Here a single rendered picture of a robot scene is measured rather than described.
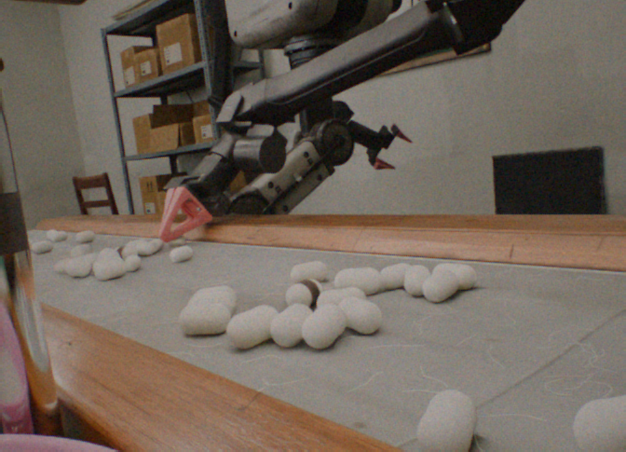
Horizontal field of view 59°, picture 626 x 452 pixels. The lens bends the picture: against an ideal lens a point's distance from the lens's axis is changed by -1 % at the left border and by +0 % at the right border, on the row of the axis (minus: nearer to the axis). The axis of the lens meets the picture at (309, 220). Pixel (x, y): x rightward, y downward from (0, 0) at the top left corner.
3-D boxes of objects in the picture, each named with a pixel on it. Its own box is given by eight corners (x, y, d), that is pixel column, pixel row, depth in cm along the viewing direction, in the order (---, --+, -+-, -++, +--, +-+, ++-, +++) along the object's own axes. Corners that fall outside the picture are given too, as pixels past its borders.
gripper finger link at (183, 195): (153, 224, 77) (192, 176, 81) (130, 225, 82) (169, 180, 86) (185, 255, 80) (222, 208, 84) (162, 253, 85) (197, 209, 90)
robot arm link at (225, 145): (239, 152, 93) (221, 127, 90) (267, 153, 89) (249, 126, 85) (216, 182, 90) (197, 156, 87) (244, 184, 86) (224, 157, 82)
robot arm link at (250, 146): (263, 122, 95) (229, 92, 89) (312, 119, 88) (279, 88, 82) (236, 183, 92) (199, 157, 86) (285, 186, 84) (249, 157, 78)
